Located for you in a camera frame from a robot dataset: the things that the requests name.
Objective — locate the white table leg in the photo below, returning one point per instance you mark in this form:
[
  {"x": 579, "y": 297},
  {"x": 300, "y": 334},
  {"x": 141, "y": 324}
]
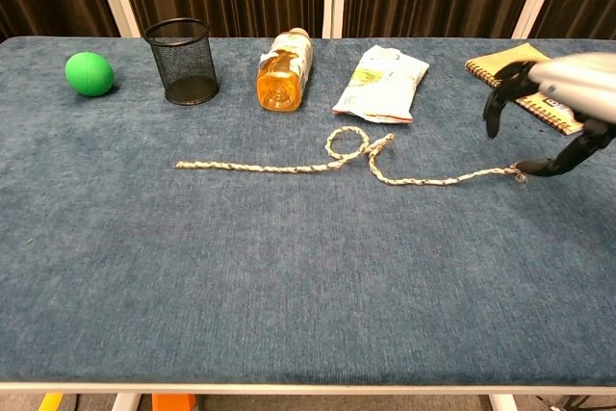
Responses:
[
  {"x": 126, "y": 402},
  {"x": 503, "y": 402}
]

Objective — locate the orange drink bottle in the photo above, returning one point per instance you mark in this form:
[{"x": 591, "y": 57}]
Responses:
[{"x": 284, "y": 74}]

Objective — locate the yellow object under table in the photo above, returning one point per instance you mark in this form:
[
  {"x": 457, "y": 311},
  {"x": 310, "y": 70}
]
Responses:
[{"x": 49, "y": 402}]

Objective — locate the white snack bag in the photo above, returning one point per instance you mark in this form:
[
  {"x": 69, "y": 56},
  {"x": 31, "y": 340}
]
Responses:
[{"x": 382, "y": 86}]

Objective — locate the orange box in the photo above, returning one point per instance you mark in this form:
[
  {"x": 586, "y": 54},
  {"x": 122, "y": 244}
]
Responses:
[{"x": 173, "y": 402}]

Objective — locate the yellow spiral notebook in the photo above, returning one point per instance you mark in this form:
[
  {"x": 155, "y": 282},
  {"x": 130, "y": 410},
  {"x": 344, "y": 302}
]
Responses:
[{"x": 522, "y": 57}]

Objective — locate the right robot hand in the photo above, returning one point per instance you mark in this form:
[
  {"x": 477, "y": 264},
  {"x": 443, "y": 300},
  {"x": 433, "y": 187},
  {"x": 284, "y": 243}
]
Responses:
[{"x": 568, "y": 76}]

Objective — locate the black mesh pen cup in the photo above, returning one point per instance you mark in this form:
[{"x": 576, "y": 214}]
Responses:
[{"x": 183, "y": 59}]

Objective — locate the green ball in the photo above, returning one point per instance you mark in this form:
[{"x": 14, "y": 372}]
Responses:
[{"x": 89, "y": 73}]

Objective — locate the blue table cloth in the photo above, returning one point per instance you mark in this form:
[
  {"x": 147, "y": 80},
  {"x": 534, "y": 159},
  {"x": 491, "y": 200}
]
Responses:
[{"x": 308, "y": 238}]

